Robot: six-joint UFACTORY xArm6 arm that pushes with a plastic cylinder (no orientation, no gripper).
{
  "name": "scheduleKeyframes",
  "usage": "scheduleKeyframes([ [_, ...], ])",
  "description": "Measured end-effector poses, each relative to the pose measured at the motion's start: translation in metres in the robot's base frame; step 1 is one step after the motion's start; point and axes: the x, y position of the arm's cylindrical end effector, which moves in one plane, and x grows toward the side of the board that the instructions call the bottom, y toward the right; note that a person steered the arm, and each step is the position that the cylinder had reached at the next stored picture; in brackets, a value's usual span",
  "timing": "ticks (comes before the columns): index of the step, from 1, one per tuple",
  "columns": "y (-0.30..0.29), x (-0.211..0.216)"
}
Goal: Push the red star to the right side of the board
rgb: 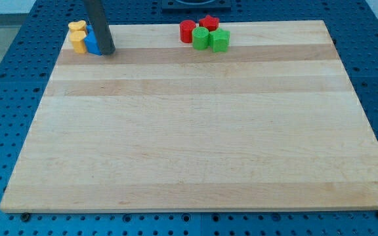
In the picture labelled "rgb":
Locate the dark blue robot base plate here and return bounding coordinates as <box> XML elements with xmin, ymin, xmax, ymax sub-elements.
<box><xmin>159</xmin><ymin>0</ymin><xmax>232</xmax><ymax>11</ymax></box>

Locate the yellow heart block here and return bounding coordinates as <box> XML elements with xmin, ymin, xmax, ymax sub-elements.
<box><xmin>68</xmin><ymin>20</ymin><xmax>87</xmax><ymax>32</ymax></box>

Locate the yellow hexagon block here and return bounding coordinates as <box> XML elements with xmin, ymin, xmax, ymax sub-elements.
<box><xmin>69</xmin><ymin>31</ymin><xmax>87</xmax><ymax>54</ymax></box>

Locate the wooden board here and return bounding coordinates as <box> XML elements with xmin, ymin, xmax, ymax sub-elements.
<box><xmin>0</xmin><ymin>20</ymin><xmax>378</xmax><ymax>213</ymax></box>

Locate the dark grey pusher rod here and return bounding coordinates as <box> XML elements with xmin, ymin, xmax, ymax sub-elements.
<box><xmin>83</xmin><ymin>0</ymin><xmax>116</xmax><ymax>55</ymax></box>

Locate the blue block behind rod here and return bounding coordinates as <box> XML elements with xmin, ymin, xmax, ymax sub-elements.
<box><xmin>86</xmin><ymin>25</ymin><xmax>93</xmax><ymax>33</ymax></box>

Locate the red cylinder block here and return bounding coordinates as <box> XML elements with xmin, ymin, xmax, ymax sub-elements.
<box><xmin>179</xmin><ymin>20</ymin><xmax>196</xmax><ymax>43</ymax></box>

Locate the red star block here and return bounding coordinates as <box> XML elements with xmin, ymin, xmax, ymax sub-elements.
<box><xmin>199</xmin><ymin>15</ymin><xmax>220</xmax><ymax>31</ymax></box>

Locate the green cylinder block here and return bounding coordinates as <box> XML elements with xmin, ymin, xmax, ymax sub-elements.
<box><xmin>192</xmin><ymin>27</ymin><xmax>209</xmax><ymax>50</ymax></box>

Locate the green star block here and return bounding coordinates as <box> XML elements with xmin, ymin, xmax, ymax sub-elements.
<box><xmin>209</xmin><ymin>28</ymin><xmax>230</xmax><ymax>52</ymax></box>

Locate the blue pentagon block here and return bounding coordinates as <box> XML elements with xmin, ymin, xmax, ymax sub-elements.
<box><xmin>84</xmin><ymin>31</ymin><xmax>102</xmax><ymax>56</ymax></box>

